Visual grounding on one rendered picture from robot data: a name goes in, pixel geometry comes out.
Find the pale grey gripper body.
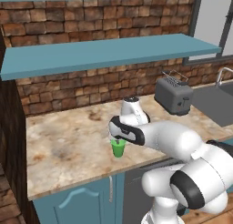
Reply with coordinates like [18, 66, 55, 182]
[110, 134, 127, 144]

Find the green cup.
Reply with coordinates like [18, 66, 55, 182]
[110, 138, 127, 158]

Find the dark grey dishwasher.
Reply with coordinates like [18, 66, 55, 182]
[122, 158, 187, 224]

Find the grey toaster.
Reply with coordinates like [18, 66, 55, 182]
[153, 69, 195, 117]

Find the teal cupboard door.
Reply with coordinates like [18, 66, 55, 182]
[32, 175, 118, 224]

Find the grey sink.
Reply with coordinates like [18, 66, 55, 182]
[190, 81, 233, 128]

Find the silver tap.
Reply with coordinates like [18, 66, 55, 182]
[215, 66, 233, 88]

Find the dark framed window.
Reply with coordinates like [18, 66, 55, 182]
[181, 0, 233, 67]

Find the silver cupboard door handle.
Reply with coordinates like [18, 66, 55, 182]
[107, 175, 114, 204]

